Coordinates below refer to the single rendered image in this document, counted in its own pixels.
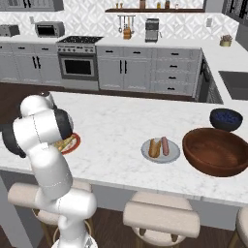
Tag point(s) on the beige cushioned stool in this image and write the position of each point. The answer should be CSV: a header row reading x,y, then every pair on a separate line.
x,y
242,224
22,195
161,218

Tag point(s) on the wooden knife block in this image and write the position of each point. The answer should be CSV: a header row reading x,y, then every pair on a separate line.
x,y
127,33

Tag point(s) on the brown jar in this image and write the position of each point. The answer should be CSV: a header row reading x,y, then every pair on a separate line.
x,y
167,4

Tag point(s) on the yellow jar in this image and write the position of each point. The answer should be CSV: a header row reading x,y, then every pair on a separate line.
x,y
158,5

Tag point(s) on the brown wooden bowl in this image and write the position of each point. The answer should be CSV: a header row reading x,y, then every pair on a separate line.
x,y
214,151

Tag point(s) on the silver toaster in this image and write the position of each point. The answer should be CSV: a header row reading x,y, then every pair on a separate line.
x,y
8,30

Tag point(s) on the brown wall shelf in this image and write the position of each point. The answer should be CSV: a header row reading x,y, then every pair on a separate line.
x,y
155,10

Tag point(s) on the black hob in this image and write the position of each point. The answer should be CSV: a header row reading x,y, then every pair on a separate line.
x,y
80,39

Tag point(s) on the grey cupboard run with drawers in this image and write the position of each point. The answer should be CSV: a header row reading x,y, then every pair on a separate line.
x,y
148,69

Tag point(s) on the brown bun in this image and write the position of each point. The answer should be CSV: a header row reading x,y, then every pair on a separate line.
x,y
154,148

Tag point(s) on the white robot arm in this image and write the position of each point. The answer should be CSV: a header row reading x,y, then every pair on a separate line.
x,y
48,168

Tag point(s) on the red plate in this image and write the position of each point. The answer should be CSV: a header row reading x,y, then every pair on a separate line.
x,y
75,145

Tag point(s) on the silver toaster oven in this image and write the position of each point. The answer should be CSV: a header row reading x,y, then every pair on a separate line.
x,y
49,29

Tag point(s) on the small yellow bottle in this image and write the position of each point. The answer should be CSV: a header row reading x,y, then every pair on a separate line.
x,y
117,5
121,5

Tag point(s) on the brown box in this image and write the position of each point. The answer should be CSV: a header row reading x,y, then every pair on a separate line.
x,y
142,4

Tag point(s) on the dark glass wall cupboards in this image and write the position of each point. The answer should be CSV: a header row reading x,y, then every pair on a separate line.
x,y
237,9

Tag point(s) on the small white shaker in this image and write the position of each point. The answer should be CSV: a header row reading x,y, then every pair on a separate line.
x,y
176,6

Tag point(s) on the silver coffee machine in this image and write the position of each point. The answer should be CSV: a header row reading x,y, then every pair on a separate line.
x,y
152,30

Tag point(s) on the pink sausage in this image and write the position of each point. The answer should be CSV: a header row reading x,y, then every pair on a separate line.
x,y
165,146

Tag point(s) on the grey plate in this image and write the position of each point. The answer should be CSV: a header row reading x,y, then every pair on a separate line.
x,y
172,155

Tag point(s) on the grey wall cupboards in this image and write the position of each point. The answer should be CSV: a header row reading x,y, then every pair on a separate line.
x,y
30,4

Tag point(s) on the dark blue bowl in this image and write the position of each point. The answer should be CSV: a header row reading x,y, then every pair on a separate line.
x,y
226,119

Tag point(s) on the rail with hanging tools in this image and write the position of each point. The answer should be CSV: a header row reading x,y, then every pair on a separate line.
x,y
126,15

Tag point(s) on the yellow bun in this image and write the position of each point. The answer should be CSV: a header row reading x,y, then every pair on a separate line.
x,y
65,143

